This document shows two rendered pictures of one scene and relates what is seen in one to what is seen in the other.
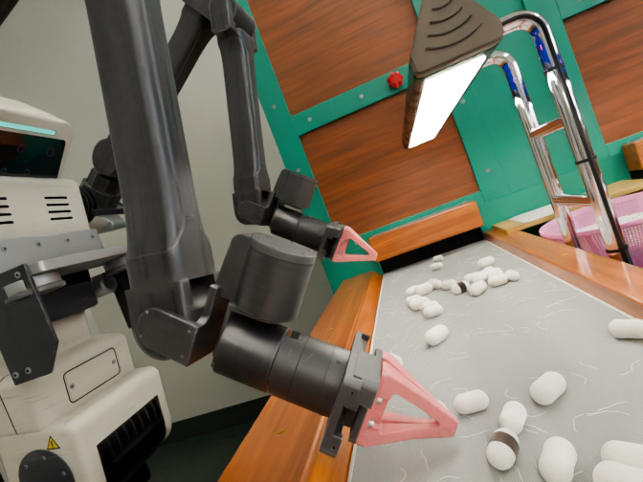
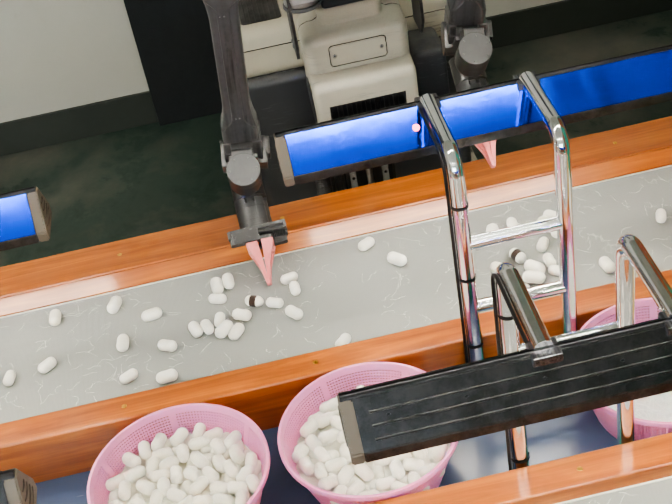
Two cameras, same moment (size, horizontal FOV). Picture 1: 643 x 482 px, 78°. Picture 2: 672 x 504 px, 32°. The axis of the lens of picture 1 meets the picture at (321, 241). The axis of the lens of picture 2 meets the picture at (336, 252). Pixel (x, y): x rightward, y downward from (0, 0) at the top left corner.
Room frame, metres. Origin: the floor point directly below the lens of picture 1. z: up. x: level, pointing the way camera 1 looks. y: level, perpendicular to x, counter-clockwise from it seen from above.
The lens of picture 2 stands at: (0.02, -1.60, 1.99)
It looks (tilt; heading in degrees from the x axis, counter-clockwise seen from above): 37 degrees down; 75
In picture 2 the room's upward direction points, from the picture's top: 11 degrees counter-clockwise
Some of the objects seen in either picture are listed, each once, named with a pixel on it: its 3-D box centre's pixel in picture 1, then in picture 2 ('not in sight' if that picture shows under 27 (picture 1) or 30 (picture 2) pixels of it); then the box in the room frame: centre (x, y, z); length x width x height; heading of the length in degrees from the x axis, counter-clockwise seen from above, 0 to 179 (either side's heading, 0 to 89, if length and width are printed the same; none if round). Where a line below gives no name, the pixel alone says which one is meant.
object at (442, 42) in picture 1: (423, 99); (482, 108); (0.65, -0.24, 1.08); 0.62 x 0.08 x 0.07; 168
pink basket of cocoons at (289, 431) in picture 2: not in sight; (372, 447); (0.33, -0.45, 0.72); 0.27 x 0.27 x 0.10
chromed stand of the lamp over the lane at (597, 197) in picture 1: (511, 184); (501, 235); (0.63, -0.31, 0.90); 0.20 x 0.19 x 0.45; 168
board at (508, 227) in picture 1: (566, 206); not in sight; (0.97, -0.59, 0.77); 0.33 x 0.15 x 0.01; 78
